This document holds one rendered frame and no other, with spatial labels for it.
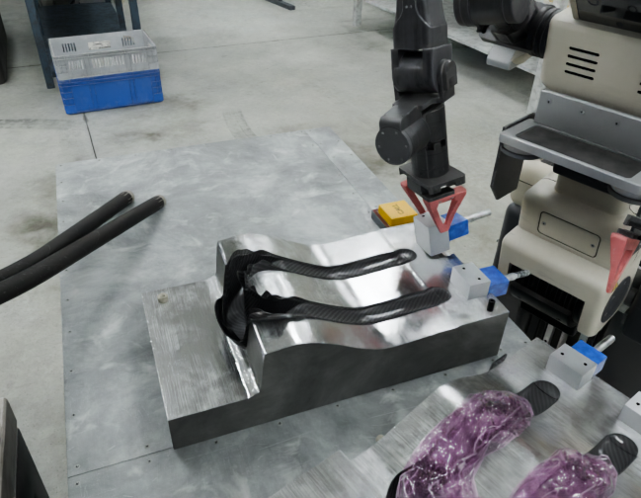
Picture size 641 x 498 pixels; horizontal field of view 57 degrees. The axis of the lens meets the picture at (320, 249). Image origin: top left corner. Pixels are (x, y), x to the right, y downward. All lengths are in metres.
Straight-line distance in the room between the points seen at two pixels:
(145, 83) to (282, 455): 3.38
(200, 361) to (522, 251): 0.68
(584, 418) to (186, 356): 0.53
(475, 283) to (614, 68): 0.42
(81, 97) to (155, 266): 2.91
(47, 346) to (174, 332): 1.38
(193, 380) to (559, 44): 0.79
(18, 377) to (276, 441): 1.45
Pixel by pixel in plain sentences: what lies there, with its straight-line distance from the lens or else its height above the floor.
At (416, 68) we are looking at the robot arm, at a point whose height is 1.19.
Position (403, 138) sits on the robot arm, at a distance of 0.82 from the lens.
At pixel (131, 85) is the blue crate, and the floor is 0.13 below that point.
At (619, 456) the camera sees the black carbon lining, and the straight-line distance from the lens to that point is 0.83.
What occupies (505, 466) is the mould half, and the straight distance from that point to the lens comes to 0.72.
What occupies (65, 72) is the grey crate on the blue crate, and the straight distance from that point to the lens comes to 3.91.
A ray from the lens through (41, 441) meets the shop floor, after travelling 1.96.
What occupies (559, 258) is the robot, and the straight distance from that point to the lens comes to 1.21.
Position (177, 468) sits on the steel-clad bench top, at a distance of 0.81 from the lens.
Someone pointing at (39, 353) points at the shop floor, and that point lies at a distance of 2.22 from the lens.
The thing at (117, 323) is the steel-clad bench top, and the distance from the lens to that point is 1.01.
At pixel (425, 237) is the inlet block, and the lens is 0.97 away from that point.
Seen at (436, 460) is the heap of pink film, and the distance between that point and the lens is 0.69.
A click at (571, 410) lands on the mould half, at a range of 0.85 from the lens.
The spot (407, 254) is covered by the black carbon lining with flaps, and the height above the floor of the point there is 0.89.
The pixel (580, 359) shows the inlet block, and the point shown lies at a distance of 0.88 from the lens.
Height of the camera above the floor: 1.46
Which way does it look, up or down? 36 degrees down
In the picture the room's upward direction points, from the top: 2 degrees clockwise
